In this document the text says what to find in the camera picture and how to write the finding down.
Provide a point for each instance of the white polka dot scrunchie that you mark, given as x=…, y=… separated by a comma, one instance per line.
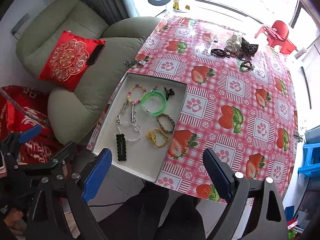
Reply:
x=233, y=44

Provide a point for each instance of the green leather armchair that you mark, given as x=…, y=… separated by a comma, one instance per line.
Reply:
x=73, y=114

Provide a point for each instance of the black claw hair clip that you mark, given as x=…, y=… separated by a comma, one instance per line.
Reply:
x=168, y=93

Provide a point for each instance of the red plastic stool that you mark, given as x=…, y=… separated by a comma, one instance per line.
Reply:
x=277, y=35

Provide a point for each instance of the silver pendant keychain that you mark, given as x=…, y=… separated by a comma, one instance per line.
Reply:
x=155, y=88

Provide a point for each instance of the black scalloped snap clip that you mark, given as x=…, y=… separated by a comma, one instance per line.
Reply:
x=121, y=147

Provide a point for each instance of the silver alligator hair clip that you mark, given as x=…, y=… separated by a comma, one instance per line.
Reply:
x=133, y=113

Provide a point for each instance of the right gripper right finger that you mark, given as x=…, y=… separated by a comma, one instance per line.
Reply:
x=220, y=174

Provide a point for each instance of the white shallow tray box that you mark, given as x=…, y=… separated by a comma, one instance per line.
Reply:
x=143, y=158

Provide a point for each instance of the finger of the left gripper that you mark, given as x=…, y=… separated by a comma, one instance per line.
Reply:
x=29, y=134

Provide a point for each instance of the dark patterned scrunchie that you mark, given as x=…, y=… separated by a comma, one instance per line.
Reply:
x=248, y=48

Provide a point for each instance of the blue plastic stool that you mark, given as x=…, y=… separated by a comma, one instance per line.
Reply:
x=310, y=166

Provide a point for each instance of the strawberry checkered tablecloth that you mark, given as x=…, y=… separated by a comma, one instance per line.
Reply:
x=245, y=113

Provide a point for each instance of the red embroidered cushion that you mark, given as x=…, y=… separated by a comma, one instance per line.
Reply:
x=67, y=62

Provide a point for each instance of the black smartphone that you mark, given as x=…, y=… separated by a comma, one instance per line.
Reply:
x=95, y=54

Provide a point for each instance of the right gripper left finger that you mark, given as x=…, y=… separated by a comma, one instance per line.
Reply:
x=94, y=173

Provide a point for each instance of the silver table cloth clip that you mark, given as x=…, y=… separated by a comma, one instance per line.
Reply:
x=134, y=64

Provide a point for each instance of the green plastic bangle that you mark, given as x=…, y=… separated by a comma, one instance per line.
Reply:
x=154, y=103

